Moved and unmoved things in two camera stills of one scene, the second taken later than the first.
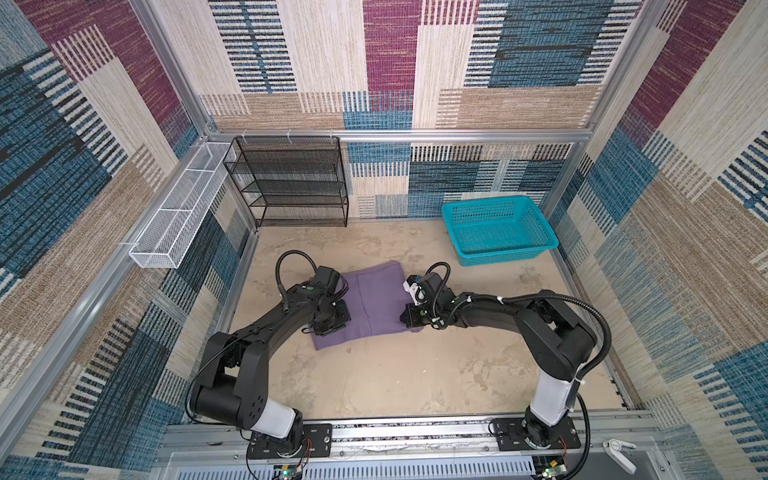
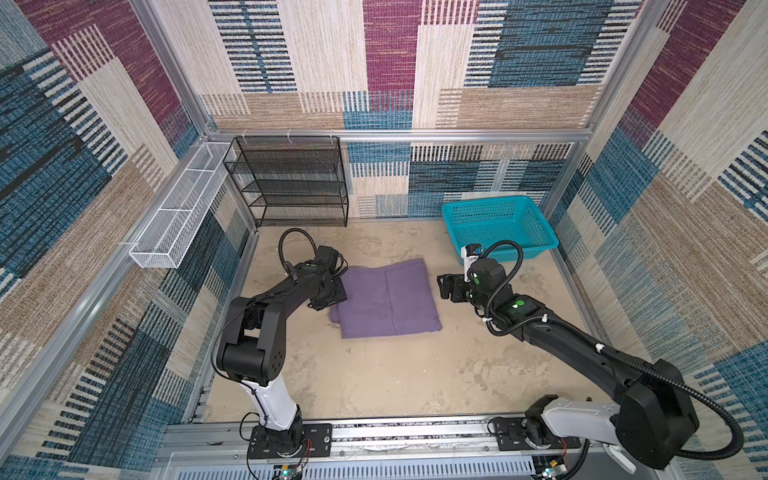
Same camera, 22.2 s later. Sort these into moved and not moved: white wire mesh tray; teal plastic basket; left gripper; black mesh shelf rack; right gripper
Moved: right gripper; left gripper
Not moved: teal plastic basket; white wire mesh tray; black mesh shelf rack
